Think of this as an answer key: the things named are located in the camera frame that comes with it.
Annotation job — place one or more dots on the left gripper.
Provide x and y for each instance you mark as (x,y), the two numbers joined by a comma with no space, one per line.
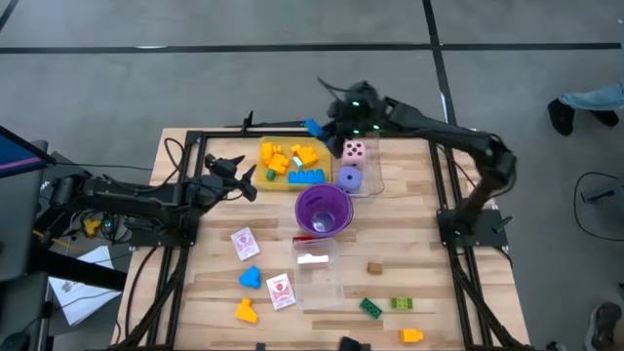
(209,187)

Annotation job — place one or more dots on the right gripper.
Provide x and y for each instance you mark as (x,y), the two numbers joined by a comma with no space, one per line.
(361,114)

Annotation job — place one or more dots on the small blue toy block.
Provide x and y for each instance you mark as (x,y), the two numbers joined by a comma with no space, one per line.
(313,128)

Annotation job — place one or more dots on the pink foam die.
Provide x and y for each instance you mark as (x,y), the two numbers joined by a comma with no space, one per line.
(353,153)

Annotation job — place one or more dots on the tall yellow toy block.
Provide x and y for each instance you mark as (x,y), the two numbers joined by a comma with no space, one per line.
(270,151)

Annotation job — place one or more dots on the small cyan toy block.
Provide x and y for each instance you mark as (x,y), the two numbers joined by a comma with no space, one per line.
(298,162)

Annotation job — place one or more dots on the lavender foam die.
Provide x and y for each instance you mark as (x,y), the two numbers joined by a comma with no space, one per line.
(349,179)

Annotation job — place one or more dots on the stepped yellow toy block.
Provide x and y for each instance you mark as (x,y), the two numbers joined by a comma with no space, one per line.
(279,164)

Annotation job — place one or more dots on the blue plastic tray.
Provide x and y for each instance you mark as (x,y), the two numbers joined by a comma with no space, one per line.
(307,177)

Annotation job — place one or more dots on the brown toy block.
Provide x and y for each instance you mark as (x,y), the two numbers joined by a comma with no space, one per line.
(375,268)

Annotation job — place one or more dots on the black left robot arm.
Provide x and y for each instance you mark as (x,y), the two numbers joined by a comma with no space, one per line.
(122,195)

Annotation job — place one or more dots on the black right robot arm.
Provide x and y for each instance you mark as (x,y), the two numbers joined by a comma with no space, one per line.
(463,139)

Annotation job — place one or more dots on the yellow translucent tray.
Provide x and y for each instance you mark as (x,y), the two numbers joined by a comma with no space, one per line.
(324,146)

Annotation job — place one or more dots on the small green toy block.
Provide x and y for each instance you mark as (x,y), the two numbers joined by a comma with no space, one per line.
(270,174)

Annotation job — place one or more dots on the clear shallow plastic tray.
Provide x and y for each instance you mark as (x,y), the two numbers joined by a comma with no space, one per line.
(373,166)

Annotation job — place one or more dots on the purple plastic bucket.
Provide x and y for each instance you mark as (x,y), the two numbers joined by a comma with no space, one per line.
(324,209)

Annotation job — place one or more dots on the blue triangular toy block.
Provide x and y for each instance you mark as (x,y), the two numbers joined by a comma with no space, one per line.
(249,278)

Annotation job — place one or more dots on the clear plastic bin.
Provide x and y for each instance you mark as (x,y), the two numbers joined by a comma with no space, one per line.
(317,283)

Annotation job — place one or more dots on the yellow connector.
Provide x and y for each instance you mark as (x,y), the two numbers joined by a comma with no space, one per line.
(91,226)

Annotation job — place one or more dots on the dark green toy block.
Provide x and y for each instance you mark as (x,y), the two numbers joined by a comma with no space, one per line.
(371,308)

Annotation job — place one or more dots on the light green toy block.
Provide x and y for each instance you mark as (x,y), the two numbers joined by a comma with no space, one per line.
(401,303)

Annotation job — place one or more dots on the white paper sheets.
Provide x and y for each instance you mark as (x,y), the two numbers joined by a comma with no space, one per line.
(83,292)

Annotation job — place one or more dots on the computer monitor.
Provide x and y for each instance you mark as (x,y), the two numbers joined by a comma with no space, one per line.
(19,151)

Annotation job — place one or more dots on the black equipment cart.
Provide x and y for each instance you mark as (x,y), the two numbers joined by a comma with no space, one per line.
(19,234)

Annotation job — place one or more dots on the person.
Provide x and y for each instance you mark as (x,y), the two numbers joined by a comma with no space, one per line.
(590,100)
(604,326)

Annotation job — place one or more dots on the black metal table frame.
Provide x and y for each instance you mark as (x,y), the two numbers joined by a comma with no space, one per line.
(219,133)

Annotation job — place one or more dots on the black bracket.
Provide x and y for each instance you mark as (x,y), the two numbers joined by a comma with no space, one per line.
(248,122)

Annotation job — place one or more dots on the black table camera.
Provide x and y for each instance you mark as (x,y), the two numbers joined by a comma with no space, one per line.
(353,345)

